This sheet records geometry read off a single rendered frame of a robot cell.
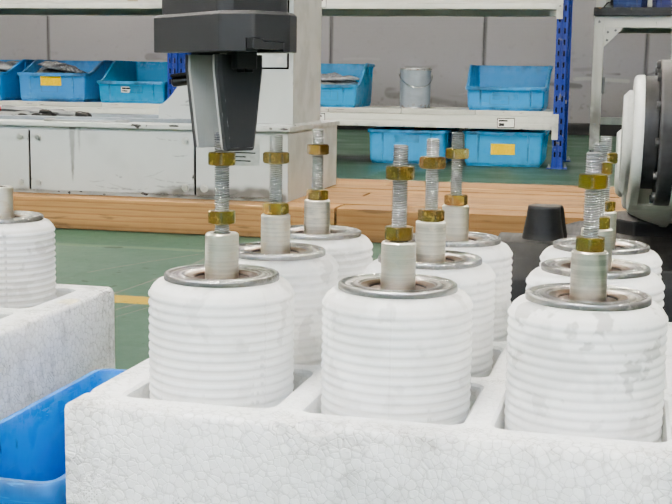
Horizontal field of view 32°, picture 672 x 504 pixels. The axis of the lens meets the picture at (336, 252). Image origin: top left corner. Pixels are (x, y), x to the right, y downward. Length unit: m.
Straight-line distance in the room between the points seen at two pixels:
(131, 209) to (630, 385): 2.36
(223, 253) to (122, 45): 9.19
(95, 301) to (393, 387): 0.47
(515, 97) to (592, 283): 4.77
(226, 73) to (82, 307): 0.41
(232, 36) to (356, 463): 0.26
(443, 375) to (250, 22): 0.24
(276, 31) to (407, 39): 8.57
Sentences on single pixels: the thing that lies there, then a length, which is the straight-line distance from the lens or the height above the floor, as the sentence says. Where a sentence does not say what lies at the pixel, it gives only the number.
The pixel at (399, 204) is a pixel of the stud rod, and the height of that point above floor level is 0.30.
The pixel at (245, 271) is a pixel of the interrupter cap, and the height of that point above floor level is 0.25.
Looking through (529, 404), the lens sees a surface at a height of 0.19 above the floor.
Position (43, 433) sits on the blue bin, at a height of 0.09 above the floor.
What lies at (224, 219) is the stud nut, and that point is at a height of 0.29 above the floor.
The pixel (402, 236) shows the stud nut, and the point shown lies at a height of 0.29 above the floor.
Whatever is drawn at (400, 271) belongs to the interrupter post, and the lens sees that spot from 0.74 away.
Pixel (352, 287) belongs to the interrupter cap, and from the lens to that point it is 0.73.
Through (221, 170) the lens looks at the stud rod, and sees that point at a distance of 0.77.
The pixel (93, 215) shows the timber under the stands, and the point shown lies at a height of 0.04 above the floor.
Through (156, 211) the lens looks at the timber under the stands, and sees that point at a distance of 2.95.
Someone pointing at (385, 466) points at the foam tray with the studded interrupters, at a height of 0.16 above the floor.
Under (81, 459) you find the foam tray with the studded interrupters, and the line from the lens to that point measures 0.76.
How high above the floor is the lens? 0.38
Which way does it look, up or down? 8 degrees down
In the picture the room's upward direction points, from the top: 1 degrees clockwise
